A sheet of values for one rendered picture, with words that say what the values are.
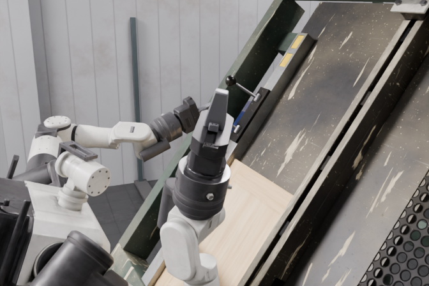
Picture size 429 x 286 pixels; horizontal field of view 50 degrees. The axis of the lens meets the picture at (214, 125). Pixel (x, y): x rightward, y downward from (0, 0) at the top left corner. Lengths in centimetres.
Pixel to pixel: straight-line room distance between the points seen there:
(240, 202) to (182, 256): 60
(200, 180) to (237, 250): 60
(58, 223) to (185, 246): 29
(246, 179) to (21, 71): 306
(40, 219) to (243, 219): 60
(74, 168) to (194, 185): 37
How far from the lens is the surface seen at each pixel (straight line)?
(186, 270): 81
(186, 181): 74
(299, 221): 112
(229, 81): 148
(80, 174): 100
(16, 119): 428
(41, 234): 95
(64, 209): 104
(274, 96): 150
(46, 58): 427
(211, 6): 453
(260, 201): 132
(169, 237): 80
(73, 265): 84
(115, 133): 144
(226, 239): 136
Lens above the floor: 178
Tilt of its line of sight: 16 degrees down
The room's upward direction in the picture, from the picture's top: straight up
